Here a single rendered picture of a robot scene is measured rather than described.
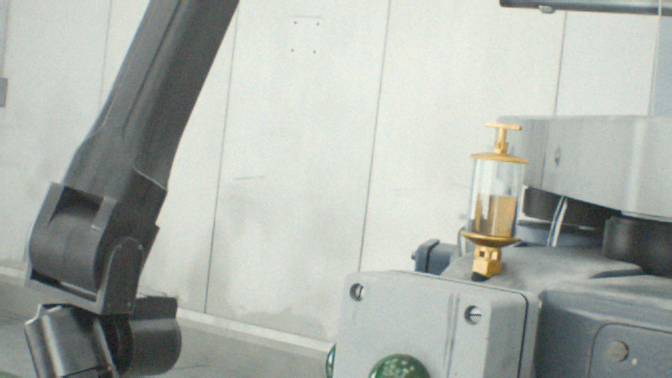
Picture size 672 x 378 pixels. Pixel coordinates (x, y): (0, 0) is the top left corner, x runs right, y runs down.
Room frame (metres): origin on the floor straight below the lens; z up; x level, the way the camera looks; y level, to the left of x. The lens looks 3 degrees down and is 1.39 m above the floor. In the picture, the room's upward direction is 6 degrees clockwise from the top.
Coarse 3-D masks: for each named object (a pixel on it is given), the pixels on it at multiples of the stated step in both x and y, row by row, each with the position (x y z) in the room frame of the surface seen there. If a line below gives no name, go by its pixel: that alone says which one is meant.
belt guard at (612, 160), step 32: (544, 128) 0.91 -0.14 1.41; (576, 128) 0.82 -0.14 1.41; (608, 128) 0.74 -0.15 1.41; (640, 128) 0.69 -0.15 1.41; (544, 160) 0.90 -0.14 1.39; (576, 160) 0.81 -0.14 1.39; (608, 160) 0.73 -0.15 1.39; (640, 160) 0.69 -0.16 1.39; (576, 192) 0.80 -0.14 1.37; (608, 192) 0.72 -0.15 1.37; (640, 192) 0.68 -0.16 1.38
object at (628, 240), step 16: (608, 224) 0.70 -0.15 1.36; (624, 224) 0.69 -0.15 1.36; (640, 224) 0.68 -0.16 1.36; (656, 224) 0.67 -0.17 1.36; (608, 240) 0.70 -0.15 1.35; (624, 240) 0.68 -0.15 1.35; (640, 240) 0.68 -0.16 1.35; (656, 240) 0.67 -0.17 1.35; (608, 256) 0.70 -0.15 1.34; (624, 256) 0.68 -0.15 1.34; (640, 256) 0.67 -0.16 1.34; (656, 256) 0.67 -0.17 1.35; (656, 272) 0.67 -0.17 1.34
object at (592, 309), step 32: (512, 256) 0.66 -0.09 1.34; (544, 256) 0.66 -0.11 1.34; (576, 256) 0.68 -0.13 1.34; (512, 288) 0.62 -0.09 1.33; (544, 288) 0.59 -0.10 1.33; (576, 288) 0.58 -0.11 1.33; (608, 288) 0.58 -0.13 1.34; (640, 288) 0.60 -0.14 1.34; (544, 320) 0.59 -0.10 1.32; (576, 320) 0.58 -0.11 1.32; (608, 320) 0.57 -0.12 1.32; (640, 320) 0.56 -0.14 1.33; (544, 352) 0.58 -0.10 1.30; (576, 352) 0.57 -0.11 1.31; (608, 352) 0.56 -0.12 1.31; (640, 352) 0.55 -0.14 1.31
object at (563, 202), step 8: (560, 200) 0.89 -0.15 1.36; (568, 200) 0.89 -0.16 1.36; (560, 208) 0.89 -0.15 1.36; (560, 216) 0.89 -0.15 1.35; (552, 224) 0.89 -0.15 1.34; (560, 224) 0.89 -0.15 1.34; (552, 232) 0.88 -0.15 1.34; (464, 240) 0.74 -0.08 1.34; (552, 240) 0.88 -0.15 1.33; (464, 248) 0.75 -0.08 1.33
